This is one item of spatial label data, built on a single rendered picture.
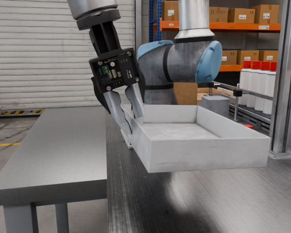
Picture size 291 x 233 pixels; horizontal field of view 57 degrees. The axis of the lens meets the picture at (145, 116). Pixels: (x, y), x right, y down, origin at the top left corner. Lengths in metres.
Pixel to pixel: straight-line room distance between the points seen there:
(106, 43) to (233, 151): 0.25
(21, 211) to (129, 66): 0.45
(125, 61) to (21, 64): 4.75
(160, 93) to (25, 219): 0.50
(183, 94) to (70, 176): 0.79
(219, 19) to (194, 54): 4.23
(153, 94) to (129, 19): 4.32
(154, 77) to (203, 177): 0.34
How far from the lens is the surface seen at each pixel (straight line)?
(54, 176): 0.70
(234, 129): 0.55
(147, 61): 0.84
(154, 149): 0.39
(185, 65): 0.78
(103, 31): 0.42
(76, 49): 5.03
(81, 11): 0.44
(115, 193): 0.60
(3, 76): 5.23
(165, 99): 0.85
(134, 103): 0.49
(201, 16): 0.80
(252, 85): 1.26
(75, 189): 0.67
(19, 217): 0.74
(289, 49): 0.82
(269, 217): 0.56
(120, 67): 0.42
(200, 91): 2.01
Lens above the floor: 1.12
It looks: 13 degrees down
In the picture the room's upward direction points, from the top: straight up
